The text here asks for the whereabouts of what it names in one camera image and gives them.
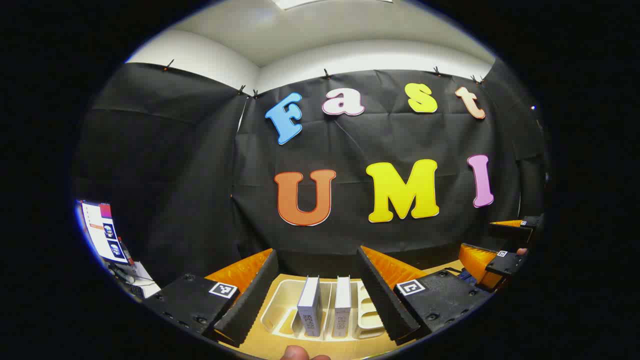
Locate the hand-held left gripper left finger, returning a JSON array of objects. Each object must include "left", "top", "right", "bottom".
[{"left": 142, "top": 248, "right": 279, "bottom": 348}]

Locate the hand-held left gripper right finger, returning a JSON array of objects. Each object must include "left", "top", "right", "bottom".
[{"left": 356, "top": 245, "right": 495, "bottom": 346}]

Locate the white plastic bookshelf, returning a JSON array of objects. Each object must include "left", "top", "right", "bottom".
[{"left": 260, "top": 278, "right": 386, "bottom": 342}]

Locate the blue schoolbag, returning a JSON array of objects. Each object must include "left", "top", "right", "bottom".
[{"left": 445, "top": 267, "right": 483, "bottom": 288}]

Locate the white side table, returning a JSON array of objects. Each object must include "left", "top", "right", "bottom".
[{"left": 107, "top": 260, "right": 161, "bottom": 301}]

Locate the computer monitor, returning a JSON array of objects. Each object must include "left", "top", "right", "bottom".
[{"left": 77, "top": 200, "right": 132, "bottom": 265}]

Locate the ceiling light panel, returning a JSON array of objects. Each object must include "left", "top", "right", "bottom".
[{"left": 272, "top": 0, "right": 396, "bottom": 11}]

